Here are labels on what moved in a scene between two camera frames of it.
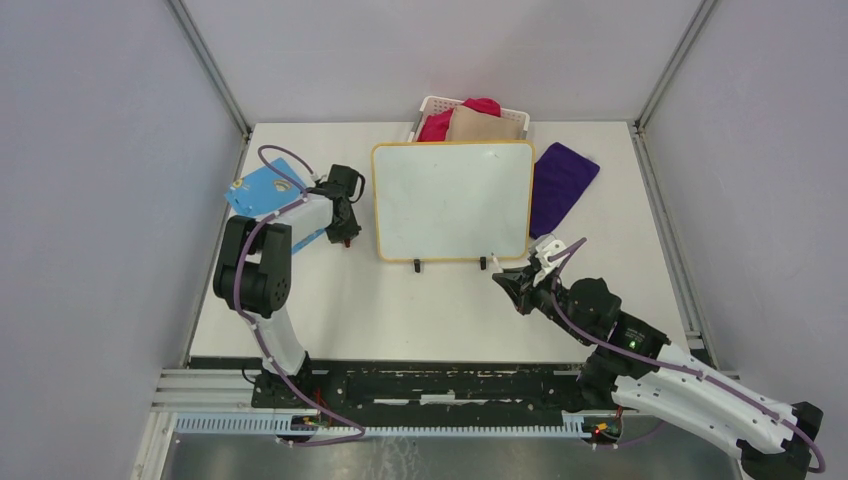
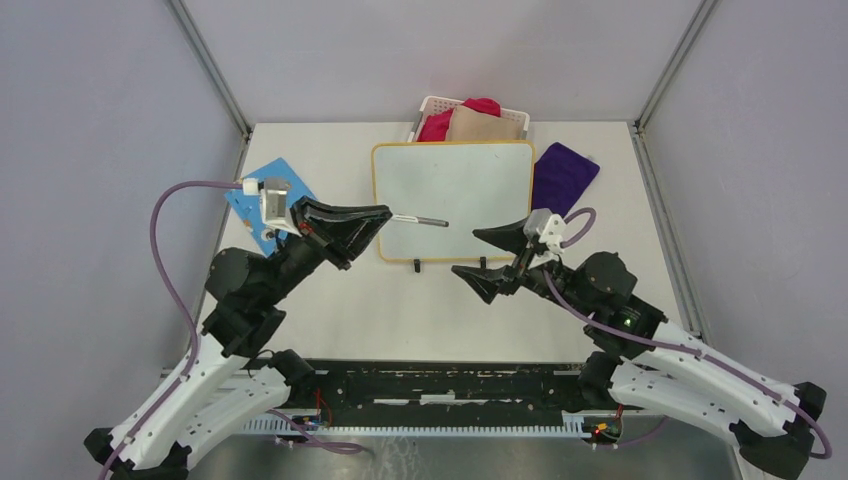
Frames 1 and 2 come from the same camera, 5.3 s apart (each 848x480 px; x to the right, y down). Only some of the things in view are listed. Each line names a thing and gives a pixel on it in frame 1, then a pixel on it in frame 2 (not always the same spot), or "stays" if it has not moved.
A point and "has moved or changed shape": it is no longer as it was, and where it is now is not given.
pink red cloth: [434, 127] stays
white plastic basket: [435, 105] stays
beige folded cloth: [468, 125] stays
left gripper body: [343, 229] → [320, 241]
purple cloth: [561, 174] stays
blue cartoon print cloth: [266, 194] stays
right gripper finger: [525, 271] → [510, 237]
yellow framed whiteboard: [450, 201] stays
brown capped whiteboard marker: [495, 266] has moved or changed shape
